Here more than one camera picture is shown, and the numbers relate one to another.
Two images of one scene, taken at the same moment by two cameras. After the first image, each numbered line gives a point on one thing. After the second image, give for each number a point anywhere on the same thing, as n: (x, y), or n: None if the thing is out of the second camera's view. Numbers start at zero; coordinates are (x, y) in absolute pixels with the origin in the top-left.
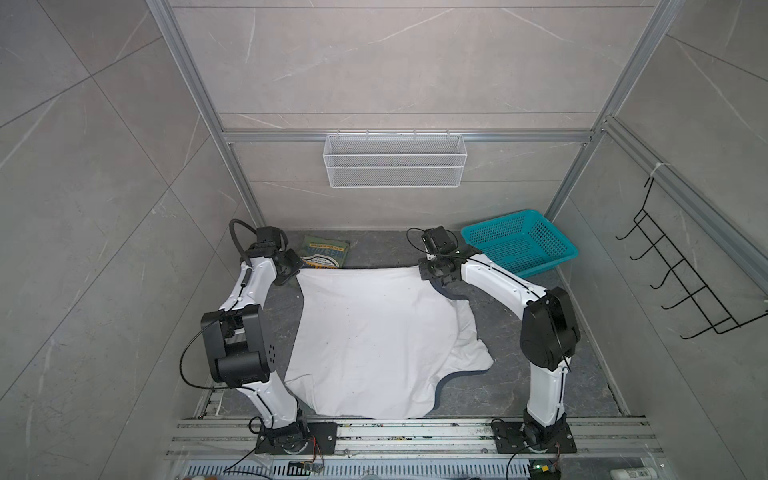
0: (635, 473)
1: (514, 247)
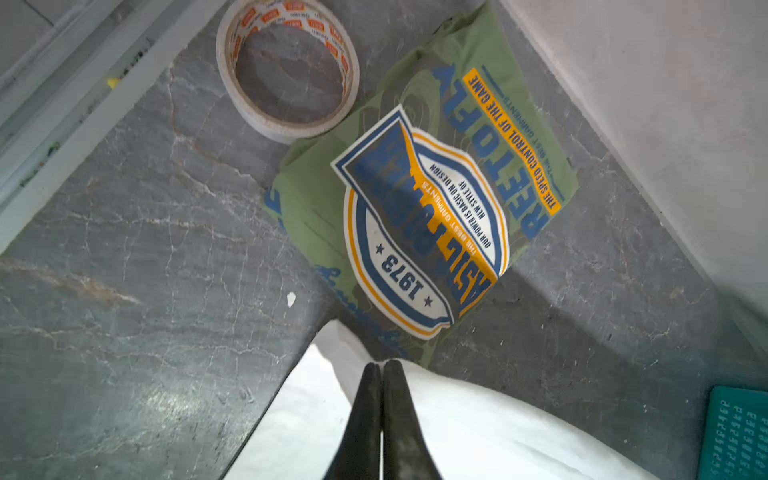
0: None
1: (736, 438)
